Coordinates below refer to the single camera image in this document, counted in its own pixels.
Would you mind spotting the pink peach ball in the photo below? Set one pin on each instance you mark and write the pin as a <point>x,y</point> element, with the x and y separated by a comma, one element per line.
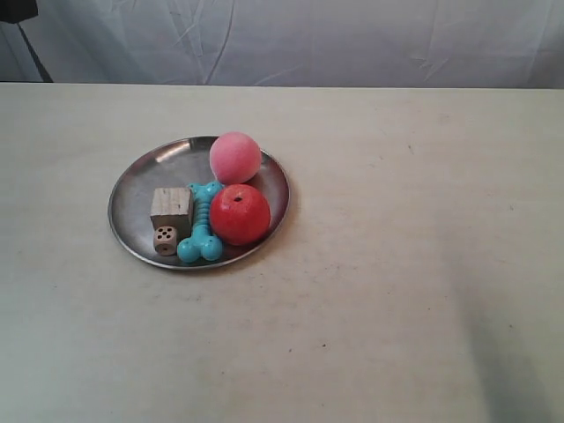
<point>235,158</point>

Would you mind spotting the large round metal plate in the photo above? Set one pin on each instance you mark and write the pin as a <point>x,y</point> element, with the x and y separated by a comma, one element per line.
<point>177,164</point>

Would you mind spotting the red toy apple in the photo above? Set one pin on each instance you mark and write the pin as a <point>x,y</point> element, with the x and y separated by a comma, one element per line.
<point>240,214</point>

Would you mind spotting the small wooden die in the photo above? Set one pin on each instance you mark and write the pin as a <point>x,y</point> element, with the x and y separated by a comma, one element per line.
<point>165,240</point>

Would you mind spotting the white backdrop cloth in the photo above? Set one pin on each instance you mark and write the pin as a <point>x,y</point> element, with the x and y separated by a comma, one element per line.
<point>289,43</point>

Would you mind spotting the wooden cube block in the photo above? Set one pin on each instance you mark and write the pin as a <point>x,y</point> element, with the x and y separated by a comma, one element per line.
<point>172,207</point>

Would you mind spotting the turquoise rubber bone toy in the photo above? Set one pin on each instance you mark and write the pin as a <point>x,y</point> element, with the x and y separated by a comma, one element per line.
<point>202,243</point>

